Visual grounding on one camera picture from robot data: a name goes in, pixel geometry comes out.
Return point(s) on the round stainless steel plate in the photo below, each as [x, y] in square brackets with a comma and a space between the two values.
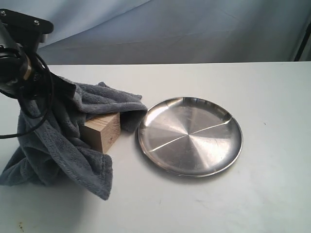
[190, 137]

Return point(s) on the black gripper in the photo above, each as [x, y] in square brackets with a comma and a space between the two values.
[21, 73]

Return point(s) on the grey backdrop cloth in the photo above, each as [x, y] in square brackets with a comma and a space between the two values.
[93, 32]

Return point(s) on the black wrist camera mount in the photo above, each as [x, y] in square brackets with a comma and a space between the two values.
[26, 24]

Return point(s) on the grey fleece towel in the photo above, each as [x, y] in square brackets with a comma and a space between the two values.
[56, 147]

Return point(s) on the light wooden cube block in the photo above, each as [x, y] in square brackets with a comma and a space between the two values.
[101, 132]

